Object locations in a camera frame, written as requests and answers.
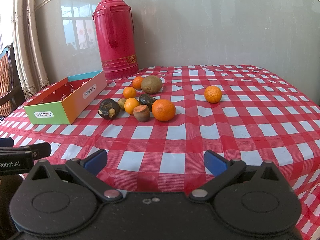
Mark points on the colourful cardboard box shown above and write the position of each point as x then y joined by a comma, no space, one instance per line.
64,101

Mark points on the wooden chair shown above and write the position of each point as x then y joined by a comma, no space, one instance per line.
11,93

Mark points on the small green-brown fruit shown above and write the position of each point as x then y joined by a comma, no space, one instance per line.
121,103

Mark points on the red white checkered tablecloth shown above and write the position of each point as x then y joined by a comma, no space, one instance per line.
259,117

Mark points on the small orange behind kiwi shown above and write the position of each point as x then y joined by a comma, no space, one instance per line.
137,82

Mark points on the brown cut fruit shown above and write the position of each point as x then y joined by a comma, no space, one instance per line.
141,113

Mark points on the small orange middle left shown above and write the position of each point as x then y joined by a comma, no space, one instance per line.
129,92

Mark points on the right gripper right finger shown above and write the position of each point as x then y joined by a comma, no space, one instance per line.
225,172

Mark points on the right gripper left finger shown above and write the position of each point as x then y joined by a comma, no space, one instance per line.
85,172

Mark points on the red thermos flask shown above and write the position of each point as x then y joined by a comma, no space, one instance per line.
114,29

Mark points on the small orange front centre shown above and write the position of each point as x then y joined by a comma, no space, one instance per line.
130,104

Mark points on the dark rotten fruit left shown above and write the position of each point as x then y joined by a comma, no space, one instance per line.
108,109

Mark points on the brown kiwi fruit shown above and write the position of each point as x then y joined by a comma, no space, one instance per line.
151,84

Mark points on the dark rotten fruit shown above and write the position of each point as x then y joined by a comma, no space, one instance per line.
108,109
146,99

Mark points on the lone orange on right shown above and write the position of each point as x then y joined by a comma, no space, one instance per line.
212,94

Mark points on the dark rotten fruit centre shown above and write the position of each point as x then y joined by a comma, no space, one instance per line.
146,99

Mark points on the large orange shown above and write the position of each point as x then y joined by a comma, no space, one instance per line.
163,110

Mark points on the beige curtain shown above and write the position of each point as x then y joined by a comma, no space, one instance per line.
31,71

